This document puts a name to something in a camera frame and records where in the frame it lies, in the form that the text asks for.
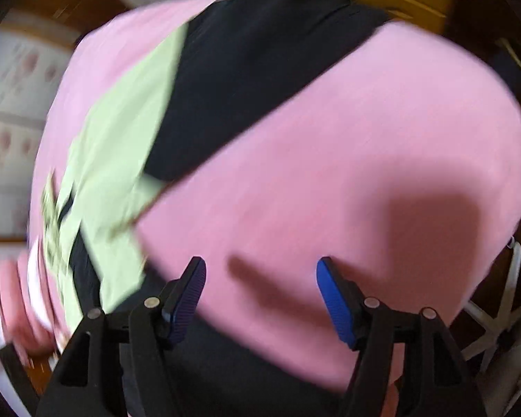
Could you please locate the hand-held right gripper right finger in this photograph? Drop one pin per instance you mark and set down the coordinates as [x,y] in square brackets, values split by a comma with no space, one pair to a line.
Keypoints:
[335,308]

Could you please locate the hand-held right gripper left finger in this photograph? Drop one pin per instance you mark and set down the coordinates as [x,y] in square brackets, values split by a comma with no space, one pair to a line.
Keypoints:
[186,302]

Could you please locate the green and black garment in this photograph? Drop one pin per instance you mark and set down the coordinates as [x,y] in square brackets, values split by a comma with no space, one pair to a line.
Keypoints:
[225,78]

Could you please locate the pink bed sheet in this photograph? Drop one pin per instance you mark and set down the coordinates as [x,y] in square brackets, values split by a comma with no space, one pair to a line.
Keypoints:
[351,147]

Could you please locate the pink and white pillow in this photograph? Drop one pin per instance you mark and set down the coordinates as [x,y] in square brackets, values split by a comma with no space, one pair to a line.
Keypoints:
[24,299]

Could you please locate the white chair base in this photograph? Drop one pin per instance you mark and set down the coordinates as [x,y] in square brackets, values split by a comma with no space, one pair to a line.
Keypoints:
[501,308]

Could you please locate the floral sliding door wardrobe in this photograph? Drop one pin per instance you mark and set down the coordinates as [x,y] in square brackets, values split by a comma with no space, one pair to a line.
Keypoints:
[17,108]

